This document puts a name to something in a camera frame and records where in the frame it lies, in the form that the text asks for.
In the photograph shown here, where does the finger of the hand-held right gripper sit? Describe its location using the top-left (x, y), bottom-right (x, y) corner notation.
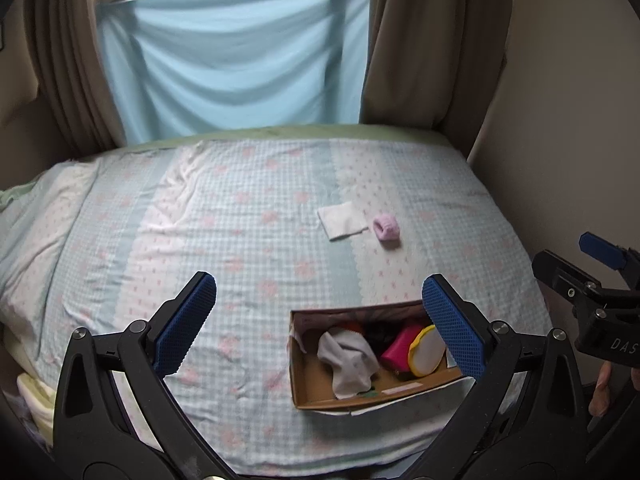
top-left (531, 250), bottom-right (607, 313)
top-left (579, 232), bottom-right (640, 288)

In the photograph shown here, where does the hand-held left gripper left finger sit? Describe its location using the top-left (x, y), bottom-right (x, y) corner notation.
top-left (52, 271), bottom-right (236, 480)

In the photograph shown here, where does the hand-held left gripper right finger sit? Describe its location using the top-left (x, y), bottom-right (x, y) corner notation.
top-left (410, 273), bottom-right (591, 480)

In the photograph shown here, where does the grey white sock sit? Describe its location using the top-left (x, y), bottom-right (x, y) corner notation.
top-left (317, 327), bottom-right (380, 401)

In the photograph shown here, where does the pink scrunchie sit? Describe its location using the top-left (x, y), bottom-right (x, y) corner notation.
top-left (373, 212), bottom-right (402, 249)

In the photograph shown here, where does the cardboard box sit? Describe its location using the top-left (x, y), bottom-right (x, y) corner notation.
top-left (287, 300), bottom-right (476, 411)

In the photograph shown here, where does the white cloth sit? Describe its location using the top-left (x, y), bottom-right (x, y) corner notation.
top-left (317, 201), bottom-right (370, 242)

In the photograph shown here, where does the person's right hand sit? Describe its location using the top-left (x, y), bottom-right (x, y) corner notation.
top-left (588, 361), bottom-right (614, 418)

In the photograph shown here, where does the cream folded bedding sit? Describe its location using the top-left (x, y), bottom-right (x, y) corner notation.
top-left (15, 372), bottom-right (56, 443)

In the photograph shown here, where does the green mattress sheet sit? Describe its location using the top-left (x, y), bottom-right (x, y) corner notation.
top-left (0, 122), bottom-right (467, 211)

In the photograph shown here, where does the beige curtain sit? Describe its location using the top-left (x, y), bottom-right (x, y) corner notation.
top-left (22, 0), bottom-right (127, 153)
top-left (360, 0), bottom-right (516, 161)

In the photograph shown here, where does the light blue hanging cloth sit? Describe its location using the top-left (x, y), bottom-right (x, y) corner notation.
top-left (95, 0), bottom-right (372, 143)

